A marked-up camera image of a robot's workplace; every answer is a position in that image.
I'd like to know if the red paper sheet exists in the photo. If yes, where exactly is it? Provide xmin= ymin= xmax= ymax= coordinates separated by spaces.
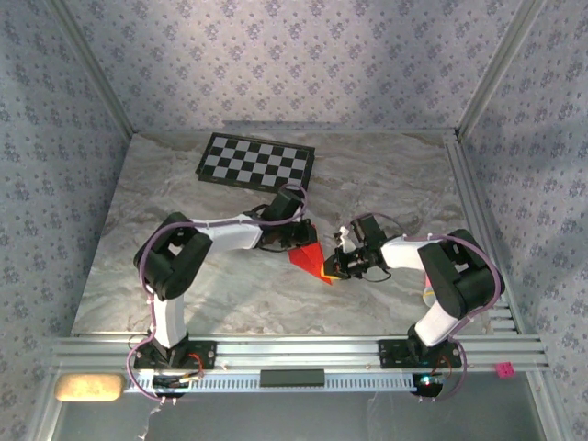
xmin=288 ymin=224 xmax=334 ymax=287

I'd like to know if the white pink cylinder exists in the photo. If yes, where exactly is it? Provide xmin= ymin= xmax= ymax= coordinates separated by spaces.
xmin=422 ymin=274 xmax=438 ymax=308

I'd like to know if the black white checkerboard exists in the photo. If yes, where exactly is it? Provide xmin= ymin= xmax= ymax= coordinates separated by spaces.
xmin=195 ymin=131 xmax=317 ymax=199

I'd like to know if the thin aluminium bar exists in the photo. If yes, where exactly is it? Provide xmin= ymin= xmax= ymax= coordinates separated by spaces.
xmin=130 ymin=119 xmax=460 ymax=139

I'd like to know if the black rectangular box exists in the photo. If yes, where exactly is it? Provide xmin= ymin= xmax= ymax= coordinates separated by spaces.
xmin=259 ymin=368 xmax=326 ymax=389

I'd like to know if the circuit board with green light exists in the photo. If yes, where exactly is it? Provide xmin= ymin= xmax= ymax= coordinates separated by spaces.
xmin=412 ymin=354 xmax=451 ymax=397

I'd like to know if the yellow sponge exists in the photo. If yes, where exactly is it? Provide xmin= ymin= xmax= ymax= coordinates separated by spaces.
xmin=53 ymin=372 xmax=128 ymax=403

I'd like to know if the wide aluminium extrusion rail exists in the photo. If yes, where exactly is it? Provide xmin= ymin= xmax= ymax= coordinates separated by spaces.
xmin=48 ymin=334 xmax=551 ymax=373

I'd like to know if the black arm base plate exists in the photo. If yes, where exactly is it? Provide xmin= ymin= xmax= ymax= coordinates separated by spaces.
xmin=377 ymin=338 xmax=463 ymax=369
xmin=132 ymin=340 xmax=218 ymax=371

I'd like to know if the aluminium table edge rail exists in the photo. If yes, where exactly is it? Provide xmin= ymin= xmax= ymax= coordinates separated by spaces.
xmin=443 ymin=137 xmax=525 ymax=334

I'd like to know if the purple cable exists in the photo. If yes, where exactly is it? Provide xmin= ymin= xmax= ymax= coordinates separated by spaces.
xmin=126 ymin=183 xmax=309 ymax=406
xmin=353 ymin=211 xmax=503 ymax=404

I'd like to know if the white slotted cable duct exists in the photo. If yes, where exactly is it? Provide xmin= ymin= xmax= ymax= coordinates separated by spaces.
xmin=123 ymin=370 xmax=422 ymax=395

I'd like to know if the black electronics box with wires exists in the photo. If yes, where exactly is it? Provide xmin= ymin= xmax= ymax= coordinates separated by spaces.
xmin=151 ymin=351 xmax=206 ymax=399

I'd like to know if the aluminium frame leg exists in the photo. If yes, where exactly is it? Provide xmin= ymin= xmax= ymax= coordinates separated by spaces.
xmin=526 ymin=371 xmax=570 ymax=441
xmin=25 ymin=371 xmax=63 ymax=441

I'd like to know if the aluminium frame post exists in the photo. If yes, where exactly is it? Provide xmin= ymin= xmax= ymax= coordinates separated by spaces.
xmin=457 ymin=0 xmax=548 ymax=137
xmin=45 ymin=0 xmax=137 ymax=137

